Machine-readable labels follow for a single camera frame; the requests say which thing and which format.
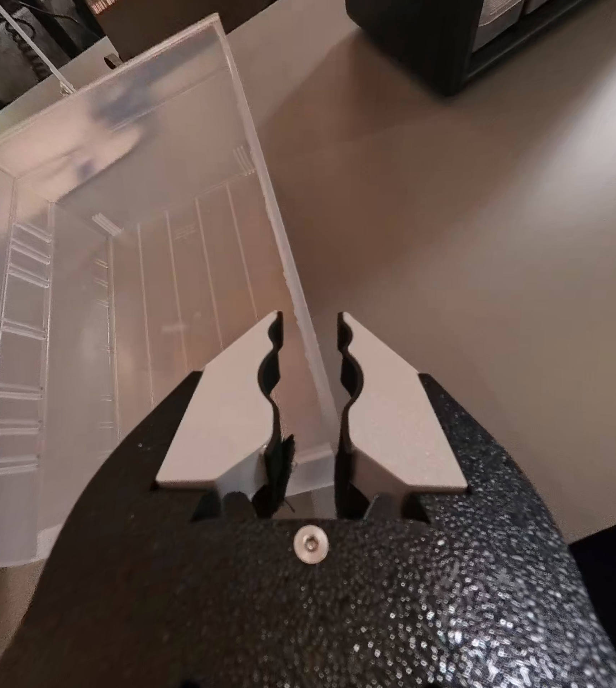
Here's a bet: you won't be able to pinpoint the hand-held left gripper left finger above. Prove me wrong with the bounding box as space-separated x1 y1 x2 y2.
156 310 287 501

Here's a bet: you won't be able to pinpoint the dark brown labelled box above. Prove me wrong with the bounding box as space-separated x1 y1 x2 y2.
86 0 354 61

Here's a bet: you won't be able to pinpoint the large clear plastic bin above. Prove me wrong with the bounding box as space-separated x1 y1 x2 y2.
0 13 341 570

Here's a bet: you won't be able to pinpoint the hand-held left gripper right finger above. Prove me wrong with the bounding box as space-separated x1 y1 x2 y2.
336 312 469 518

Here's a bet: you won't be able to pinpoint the black drawer cabinet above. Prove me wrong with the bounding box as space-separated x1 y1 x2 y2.
344 0 593 97

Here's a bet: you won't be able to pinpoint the rows of clear cabinet drawers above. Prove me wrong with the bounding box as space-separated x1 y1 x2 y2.
472 0 553 53

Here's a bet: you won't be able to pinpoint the black coiled cable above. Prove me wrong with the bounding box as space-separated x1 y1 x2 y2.
9 16 51 81

